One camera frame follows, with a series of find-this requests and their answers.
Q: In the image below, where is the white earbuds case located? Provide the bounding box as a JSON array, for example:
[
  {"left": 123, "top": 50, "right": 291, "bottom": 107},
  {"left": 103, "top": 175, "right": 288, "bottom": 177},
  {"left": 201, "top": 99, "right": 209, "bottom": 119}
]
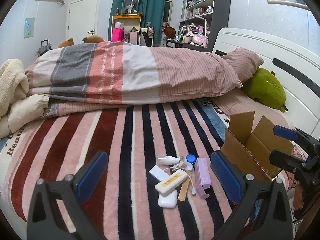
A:
[{"left": 158, "top": 190, "right": 177, "bottom": 209}]

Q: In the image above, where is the brown cardboard box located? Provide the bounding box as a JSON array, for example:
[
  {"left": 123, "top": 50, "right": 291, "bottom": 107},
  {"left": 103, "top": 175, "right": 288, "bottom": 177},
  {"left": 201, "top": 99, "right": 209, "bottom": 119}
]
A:
[{"left": 221, "top": 112, "right": 293, "bottom": 181}]

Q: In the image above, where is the green plush toy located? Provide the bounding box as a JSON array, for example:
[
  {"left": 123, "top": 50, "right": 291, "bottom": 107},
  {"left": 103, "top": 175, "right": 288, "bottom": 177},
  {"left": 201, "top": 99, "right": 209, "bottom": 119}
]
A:
[{"left": 242, "top": 67, "right": 288, "bottom": 112}]

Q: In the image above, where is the white bed headboard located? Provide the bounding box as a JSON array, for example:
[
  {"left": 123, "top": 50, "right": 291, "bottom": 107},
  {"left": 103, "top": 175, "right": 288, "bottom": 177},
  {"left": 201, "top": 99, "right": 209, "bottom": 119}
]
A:
[{"left": 213, "top": 28, "right": 319, "bottom": 138}]

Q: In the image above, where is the purple rectangular case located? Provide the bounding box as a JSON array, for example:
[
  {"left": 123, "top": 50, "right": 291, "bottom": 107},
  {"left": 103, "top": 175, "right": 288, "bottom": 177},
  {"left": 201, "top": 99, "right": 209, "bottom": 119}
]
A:
[{"left": 194, "top": 158, "right": 212, "bottom": 199}]

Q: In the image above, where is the gold flat strip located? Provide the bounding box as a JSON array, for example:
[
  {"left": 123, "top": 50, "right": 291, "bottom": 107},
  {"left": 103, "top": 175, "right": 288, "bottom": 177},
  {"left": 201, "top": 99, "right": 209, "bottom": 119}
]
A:
[{"left": 177, "top": 178, "right": 190, "bottom": 202}]

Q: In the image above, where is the pink striped pillow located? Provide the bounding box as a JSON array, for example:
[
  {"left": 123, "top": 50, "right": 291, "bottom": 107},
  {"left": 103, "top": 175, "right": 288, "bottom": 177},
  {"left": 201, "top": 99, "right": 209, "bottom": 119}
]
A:
[{"left": 221, "top": 48, "right": 264, "bottom": 83}]

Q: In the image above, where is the white yellow power bank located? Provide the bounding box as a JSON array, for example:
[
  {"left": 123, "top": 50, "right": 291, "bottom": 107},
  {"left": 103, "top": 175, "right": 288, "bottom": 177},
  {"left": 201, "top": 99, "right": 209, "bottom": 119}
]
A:
[{"left": 155, "top": 171, "right": 188, "bottom": 196}]

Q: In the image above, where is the striped fleece blanket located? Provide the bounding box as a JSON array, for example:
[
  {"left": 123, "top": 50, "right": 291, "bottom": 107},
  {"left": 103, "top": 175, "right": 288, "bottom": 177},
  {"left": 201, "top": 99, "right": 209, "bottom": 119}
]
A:
[{"left": 1, "top": 99, "right": 232, "bottom": 239}]

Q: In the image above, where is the white spray bottle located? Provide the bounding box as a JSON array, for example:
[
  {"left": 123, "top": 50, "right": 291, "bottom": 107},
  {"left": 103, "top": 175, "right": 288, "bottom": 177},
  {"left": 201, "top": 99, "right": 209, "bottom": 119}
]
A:
[{"left": 157, "top": 156, "right": 180, "bottom": 165}]

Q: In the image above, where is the flat white box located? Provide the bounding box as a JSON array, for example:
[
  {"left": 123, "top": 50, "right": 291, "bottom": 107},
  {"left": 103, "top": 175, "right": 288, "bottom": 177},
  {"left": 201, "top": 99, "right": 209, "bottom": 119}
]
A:
[{"left": 149, "top": 165, "right": 170, "bottom": 181}]

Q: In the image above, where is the cream fluffy blanket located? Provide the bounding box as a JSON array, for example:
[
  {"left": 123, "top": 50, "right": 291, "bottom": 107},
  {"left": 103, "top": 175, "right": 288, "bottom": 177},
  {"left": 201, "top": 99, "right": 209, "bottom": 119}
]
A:
[{"left": 0, "top": 59, "right": 49, "bottom": 138}]

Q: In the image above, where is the folded pink grey quilt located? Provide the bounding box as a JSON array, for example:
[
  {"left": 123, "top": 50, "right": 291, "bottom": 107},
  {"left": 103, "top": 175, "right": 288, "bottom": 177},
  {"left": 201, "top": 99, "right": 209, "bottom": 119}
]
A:
[{"left": 25, "top": 42, "right": 242, "bottom": 118}]

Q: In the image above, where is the dark bookshelf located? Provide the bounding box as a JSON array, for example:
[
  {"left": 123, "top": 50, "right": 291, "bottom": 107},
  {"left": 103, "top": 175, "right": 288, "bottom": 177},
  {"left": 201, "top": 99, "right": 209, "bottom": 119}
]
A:
[{"left": 180, "top": 0, "right": 231, "bottom": 52}]

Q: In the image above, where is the grey suitcase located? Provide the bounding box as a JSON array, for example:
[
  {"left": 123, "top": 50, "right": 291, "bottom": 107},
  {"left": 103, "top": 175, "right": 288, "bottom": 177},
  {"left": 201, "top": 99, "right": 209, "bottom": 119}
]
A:
[{"left": 36, "top": 39, "right": 52, "bottom": 57}]

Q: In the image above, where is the brown teddy bear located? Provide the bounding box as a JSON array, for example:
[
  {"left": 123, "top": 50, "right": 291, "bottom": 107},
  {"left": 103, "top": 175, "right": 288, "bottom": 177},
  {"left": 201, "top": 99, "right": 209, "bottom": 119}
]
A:
[{"left": 57, "top": 35, "right": 105, "bottom": 48}]

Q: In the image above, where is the yellow wooden shelf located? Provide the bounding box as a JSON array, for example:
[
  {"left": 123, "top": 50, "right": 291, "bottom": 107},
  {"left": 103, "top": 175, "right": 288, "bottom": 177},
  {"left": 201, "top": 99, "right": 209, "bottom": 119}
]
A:
[{"left": 111, "top": 15, "right": 141, "bottom": 44}]

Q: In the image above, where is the teal curtain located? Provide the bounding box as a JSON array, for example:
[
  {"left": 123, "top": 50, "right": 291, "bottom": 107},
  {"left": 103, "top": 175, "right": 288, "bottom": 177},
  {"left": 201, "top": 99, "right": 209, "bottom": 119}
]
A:
[{"left": 107, "top": 0, "right": 168, "bottom": 48}]

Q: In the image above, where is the pink gift bag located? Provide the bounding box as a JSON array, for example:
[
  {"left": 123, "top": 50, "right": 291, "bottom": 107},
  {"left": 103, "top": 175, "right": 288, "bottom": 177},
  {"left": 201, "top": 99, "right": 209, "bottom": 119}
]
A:
[{"left": 111, "top": 28, "right": 124, "bottom": 42}]

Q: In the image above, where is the white door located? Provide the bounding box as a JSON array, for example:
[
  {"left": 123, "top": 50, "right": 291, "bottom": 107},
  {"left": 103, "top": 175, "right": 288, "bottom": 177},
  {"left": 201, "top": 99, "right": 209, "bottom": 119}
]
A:
[{"left": 67, "top": 0, "right": 98, "bottom": 44}]

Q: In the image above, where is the glass display case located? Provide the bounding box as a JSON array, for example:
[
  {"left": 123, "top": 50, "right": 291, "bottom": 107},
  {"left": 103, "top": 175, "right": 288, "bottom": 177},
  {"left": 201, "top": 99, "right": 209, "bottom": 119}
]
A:
[{"left": 121, "top": 0, "right": 140, "bottom": 15}]

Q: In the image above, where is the white usb cable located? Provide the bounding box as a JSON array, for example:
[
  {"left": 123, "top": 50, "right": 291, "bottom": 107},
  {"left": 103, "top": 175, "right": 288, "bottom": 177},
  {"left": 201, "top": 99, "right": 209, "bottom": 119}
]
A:
[{"left": 163, "top": 167, "right": 197, "bottom": 196}]

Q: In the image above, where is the blue wall poster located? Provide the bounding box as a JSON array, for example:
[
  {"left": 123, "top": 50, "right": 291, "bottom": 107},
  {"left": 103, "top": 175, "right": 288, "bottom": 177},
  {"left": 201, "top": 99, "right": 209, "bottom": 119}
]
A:
[{"left": 23, "top": 17, "right": 35, "bottom": 38}]

